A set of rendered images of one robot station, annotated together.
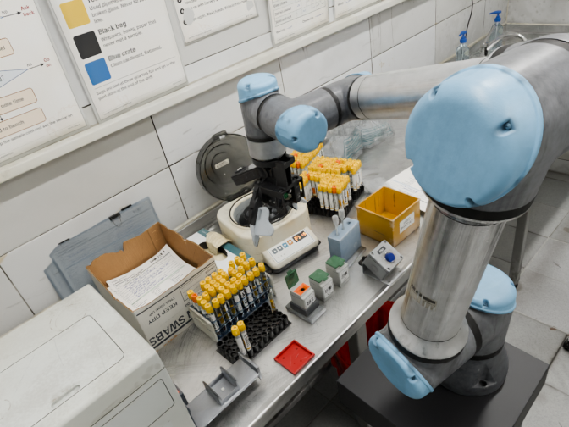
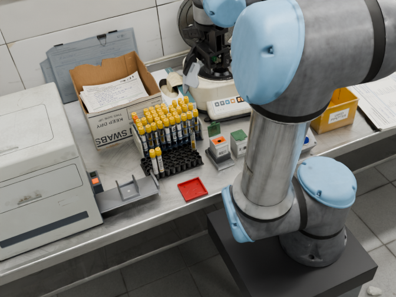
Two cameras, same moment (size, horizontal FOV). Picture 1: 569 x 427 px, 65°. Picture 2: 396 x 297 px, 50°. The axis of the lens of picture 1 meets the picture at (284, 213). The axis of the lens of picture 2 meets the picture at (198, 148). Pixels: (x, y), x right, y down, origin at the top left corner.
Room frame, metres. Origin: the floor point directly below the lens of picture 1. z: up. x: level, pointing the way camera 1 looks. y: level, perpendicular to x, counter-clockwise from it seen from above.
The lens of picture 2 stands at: (-0.09, -0.23, 1.78)
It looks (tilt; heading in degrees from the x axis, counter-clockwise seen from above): 43 degrees down; 18
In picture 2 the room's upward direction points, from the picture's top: 5 degrees counter-clockwise
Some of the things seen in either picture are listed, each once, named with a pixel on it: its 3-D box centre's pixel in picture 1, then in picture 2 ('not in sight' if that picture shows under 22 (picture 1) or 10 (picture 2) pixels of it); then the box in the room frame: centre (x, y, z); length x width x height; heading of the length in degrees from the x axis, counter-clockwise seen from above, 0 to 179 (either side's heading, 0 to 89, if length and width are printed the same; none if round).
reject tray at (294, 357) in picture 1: (294, 357); (192, 189); (0.67, 0.05, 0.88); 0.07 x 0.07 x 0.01; 38
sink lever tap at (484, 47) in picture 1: (506, 42); not in sight; (2.30, -1.33, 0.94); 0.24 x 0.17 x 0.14; 38
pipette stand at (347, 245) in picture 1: (345, 242); not in sight; (0.98, -0.15, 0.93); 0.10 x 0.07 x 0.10; 134
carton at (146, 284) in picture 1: (157, 281); (116, 98); (0.95, 0.38, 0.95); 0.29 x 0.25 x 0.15; 38
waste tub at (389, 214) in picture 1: (388, 216); (326, 105); (1.06, -0.30, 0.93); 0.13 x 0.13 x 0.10; 35
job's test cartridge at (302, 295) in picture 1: (302, 297); (218, 148); (0.80, 0.00, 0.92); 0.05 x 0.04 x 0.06; 40
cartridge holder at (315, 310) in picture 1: (304, 305); (219, 154); (0.80, 0.00, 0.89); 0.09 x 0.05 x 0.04; 40
